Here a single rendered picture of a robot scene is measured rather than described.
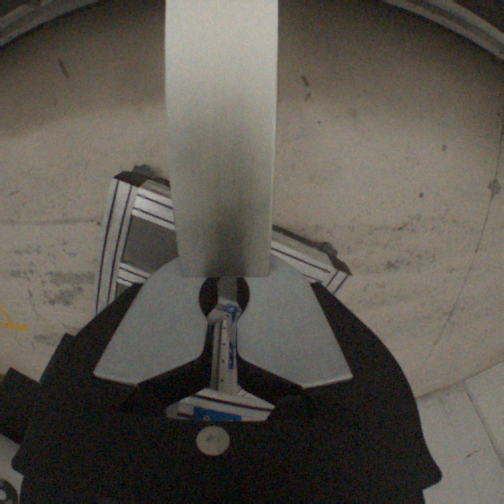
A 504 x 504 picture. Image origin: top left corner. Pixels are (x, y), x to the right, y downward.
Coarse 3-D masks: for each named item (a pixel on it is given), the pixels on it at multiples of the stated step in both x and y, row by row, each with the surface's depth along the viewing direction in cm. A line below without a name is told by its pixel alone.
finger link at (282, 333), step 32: (256, 288) 8; (288, 288) 8; (256, 320) 7; (288, 320) 7; (320, 320) 7; (256, 352) 6; (288, 352) 6; (320, 352) 6; (256, 384) 6; (288, 384) 5; (320, 384) 5
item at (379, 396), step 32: (320, 288) 8; (352, 320) 7; (352, 352) 6; (384, 352) 6; (352, 384) 5; (384, 384) 5; (320, 416) 5; (352, 416) 4; (384, 416) 4; (416, 416) 4; (416, 448) 4
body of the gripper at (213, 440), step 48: (96, 432) 4; (144, 432) 4; (192, 432) 4; (240, 432) 4; (288, 432) 4; (336, 432) 4; (48, 480) 2; (96, 480) 3; (144, 480) 3; (192, 480) 3; (240, 480) 3; (288, 480) 3; (336, 480) 3; (384, 480) 3
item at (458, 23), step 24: (48, 0) 37; (72, 0) 41; (96, 0) 46; (384, 0) 48; (408, 0) 44; (432, 0) 40; (24, 24) 41; (432, 24) 55; (456, 24) 45; (0, 48) 49; (480, 48) 55
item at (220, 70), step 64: (192, 0) 4; (256, 0) 5; (192, 64) 5; (256, 64) 5; (192, 128) 6; (256, 128) 6; (192, 192) 7; (256, 192) 7; (192, 256) 8; (256, 256) 8
